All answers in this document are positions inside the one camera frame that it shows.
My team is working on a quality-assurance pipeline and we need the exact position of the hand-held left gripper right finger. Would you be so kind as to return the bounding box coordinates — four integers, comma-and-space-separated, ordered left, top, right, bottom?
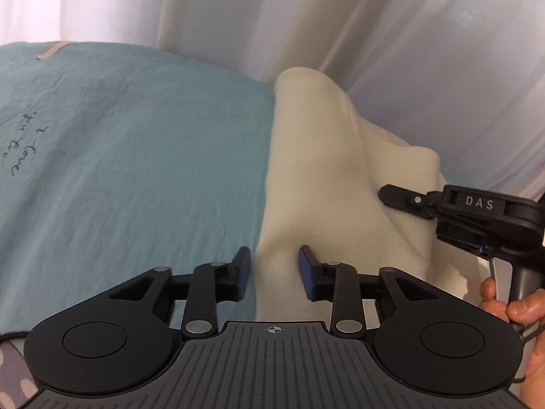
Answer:
297, 245, 432, 334

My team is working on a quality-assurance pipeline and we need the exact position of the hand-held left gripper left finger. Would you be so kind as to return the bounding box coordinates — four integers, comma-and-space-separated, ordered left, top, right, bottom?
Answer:
108, 246, 253, 335

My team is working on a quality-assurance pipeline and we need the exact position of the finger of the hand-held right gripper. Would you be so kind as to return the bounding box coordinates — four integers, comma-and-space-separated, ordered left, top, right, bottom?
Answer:
377, 183, 447, 221

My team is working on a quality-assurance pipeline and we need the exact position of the cream knit sweater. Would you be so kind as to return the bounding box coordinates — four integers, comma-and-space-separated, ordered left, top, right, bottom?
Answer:
254, 67, 491, 323

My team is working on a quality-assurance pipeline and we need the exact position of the person's right hand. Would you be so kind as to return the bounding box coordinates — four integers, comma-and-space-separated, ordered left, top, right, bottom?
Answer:
479, 277, 545, 325

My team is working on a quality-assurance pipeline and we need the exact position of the blue mushroom print bedsheet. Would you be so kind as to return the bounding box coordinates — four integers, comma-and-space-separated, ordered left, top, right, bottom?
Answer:
0, 41, 274, 409

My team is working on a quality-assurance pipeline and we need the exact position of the white curtain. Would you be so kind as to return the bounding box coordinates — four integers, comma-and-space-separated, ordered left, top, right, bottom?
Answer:
0, 0, 545, 205

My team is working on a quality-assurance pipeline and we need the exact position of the black cable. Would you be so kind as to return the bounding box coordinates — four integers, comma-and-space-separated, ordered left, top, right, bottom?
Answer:
509, 324, 545, 385

